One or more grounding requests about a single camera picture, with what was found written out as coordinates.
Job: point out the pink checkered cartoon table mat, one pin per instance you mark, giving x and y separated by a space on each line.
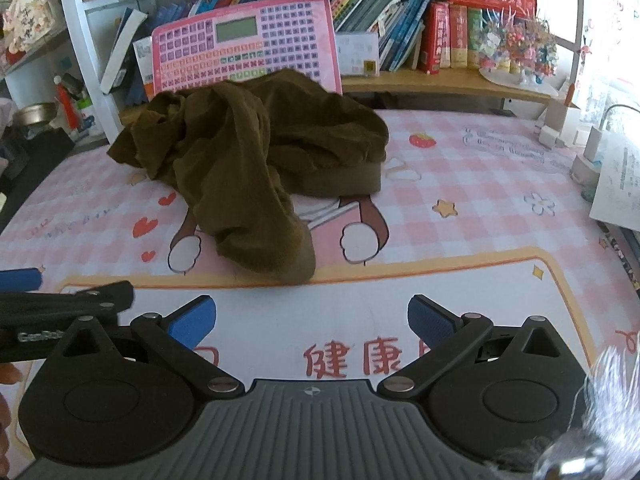
473 212

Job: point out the pink toy keyboard tablet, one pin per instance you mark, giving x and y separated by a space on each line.
247 41

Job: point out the white wooden bookshelf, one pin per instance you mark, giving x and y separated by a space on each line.
103 32

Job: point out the brown corduroy garment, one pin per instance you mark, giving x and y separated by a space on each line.
237 152

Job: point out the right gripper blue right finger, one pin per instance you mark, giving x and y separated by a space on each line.
451 341

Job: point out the red upright dictionary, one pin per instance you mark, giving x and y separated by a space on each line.
433 37

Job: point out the white charger plug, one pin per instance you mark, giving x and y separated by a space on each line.
550 138

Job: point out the white box with yellow label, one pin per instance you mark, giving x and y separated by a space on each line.
357 54

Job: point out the colourful paper flower ornament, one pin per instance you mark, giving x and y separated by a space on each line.
525 42

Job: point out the metal bowl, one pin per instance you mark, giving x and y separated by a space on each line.
35 115

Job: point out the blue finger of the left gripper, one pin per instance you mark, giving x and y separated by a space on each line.
20 280

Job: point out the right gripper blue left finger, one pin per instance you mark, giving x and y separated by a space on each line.
171 340

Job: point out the stack of books and papers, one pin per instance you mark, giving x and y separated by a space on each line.
616 198

